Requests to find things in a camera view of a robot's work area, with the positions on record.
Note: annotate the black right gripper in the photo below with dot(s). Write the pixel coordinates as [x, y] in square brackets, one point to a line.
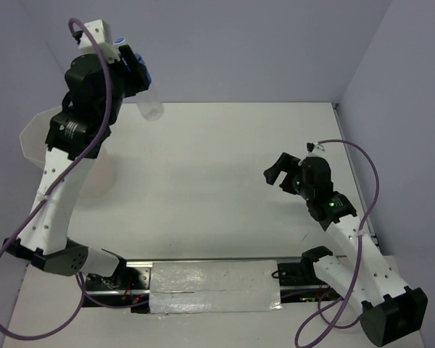
[286, 163]

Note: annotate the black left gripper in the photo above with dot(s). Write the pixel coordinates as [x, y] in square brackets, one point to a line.
[135, 78]

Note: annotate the clear bottle blue label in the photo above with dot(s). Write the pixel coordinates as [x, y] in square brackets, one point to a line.
[148, 101]

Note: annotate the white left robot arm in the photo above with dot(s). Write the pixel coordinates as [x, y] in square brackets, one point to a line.
[73, 143]

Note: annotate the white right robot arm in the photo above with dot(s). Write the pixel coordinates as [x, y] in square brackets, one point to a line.
[388, 308]

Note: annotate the translucent white bin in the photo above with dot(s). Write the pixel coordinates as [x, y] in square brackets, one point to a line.
[101, 177]

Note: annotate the white foil cover sheet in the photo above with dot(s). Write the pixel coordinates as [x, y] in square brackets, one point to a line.
[203, 287]

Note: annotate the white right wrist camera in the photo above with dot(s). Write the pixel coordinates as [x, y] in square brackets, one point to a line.
[315, 148]

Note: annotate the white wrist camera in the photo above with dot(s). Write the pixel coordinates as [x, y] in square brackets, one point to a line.
[100, 30]
[315, 148]

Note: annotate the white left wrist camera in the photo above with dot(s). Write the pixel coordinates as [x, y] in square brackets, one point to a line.
[100, 30]

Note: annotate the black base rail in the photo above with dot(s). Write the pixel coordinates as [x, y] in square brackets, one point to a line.
[296, 284]

